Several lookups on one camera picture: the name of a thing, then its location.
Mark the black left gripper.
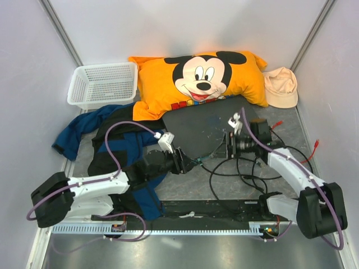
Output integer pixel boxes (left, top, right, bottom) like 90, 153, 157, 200
147, 146, 199, 181

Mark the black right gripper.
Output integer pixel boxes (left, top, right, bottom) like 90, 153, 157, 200
209, 131, 257, 159

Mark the dark grey network switch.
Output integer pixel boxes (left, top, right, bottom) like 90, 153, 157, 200
162, 95, 260, 159

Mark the black ethernet cable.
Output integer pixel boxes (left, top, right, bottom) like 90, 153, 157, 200
237, 130, 314, 197

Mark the red ethernet cable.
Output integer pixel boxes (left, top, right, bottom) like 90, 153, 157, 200
270, 120, 321, 165

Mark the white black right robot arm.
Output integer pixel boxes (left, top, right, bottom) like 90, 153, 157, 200
225, 114, 348, 239

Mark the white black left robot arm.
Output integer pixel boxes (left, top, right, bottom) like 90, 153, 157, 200
26, 148, 197, 228

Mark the blue and black jacket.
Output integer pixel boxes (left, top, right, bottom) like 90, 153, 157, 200
52, 104, 165, 220

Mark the orange Mickey Mouse pillow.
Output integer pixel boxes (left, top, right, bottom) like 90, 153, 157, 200
128, 51, 268, 121

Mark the beige bucket hat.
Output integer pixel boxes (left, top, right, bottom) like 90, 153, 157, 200
263, 67, 298, 109

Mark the white plastic mesh basket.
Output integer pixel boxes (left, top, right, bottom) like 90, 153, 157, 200
67, 62, 138, 110

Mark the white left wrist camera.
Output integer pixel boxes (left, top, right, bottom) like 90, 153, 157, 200
158, 132, 174, 154

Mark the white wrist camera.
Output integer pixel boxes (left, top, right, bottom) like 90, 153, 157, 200
228, 113, 243, 135
158, 132, 174, 154

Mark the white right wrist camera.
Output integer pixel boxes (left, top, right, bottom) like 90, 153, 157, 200
228, 113, 243, 135

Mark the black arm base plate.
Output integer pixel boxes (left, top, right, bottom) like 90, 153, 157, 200
145, 200, 286, 229

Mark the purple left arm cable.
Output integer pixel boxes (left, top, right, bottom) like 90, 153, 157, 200
26, 120, 162, 242

